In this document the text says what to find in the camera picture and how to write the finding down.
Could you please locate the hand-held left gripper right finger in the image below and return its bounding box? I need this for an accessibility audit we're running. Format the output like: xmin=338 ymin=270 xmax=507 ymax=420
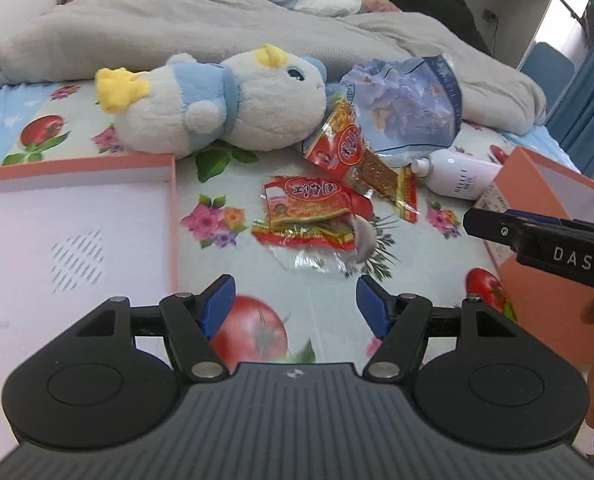
xmin=355 ymin=274 xmax=525 ymax=383

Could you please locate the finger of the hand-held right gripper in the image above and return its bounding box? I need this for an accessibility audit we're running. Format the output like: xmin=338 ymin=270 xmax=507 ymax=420
xmin=504 ymin=210 xmax=564 ymax=227
xmin=463 ymin=208 xmax=524 ymax=262

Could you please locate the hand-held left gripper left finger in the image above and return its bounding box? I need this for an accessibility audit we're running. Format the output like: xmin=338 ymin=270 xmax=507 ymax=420
xmin=69 ymin=274 xmax=238 ymax=383

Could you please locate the orange cardboard box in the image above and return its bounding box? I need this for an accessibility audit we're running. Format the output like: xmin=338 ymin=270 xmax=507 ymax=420
xmin=470 ymin=146 xmax=594 ymax=378

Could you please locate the clear snack packet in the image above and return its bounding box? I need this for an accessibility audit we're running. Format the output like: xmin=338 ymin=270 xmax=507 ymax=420
xmin=271 ymin=212 xmax=378 ymax=277

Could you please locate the red yellow snack packet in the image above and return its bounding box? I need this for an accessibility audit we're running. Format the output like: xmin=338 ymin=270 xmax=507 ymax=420
xmin=251 ymin=175 xmax=374 ymax=252

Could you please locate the orange red snack packet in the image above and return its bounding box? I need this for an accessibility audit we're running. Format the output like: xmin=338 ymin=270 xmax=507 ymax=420
xmin=302 ymin=99 xmax=419 ymax=222

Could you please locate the floral fruit print mat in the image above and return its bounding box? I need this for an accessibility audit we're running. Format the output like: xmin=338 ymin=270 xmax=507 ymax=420
xmin=0 ymin=77 xmax=523 ymax=366

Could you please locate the white bottle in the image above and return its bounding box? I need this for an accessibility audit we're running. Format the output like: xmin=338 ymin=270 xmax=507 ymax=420
xmin=409 ymin=149 xmax=503 ymax=198

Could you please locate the light blue bed sheet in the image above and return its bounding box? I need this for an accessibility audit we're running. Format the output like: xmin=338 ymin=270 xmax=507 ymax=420
xmin=0 ymin=87 xmax=585 ymax=176

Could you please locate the blue curtain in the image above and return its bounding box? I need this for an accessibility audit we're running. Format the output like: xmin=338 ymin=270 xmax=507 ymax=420
xmin=547 ymin=42 xmax=594 ymax=171

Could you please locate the large blue white bag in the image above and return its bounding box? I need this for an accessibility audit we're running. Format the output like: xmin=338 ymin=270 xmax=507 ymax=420
xmin=339 ymin=54 xmax=465 ymax=158

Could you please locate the blue chair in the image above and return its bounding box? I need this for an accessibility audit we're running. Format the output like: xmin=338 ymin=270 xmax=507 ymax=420
xmin=520 ymin=41 xmax=575 ymax=96

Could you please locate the orange box lid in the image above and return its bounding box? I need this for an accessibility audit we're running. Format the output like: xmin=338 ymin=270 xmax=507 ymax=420
xmin=0 ymin=154 xmax=179 ymax=441

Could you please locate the white and blue plush toy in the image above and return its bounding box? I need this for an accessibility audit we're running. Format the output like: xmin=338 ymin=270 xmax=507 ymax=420
xmin=94 ymin=44 xmax=328 ymax=156

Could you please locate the grey duvet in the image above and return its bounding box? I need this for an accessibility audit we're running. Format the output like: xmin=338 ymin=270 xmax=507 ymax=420
xmin=0 ymin=0 xmax=548 ymax=136

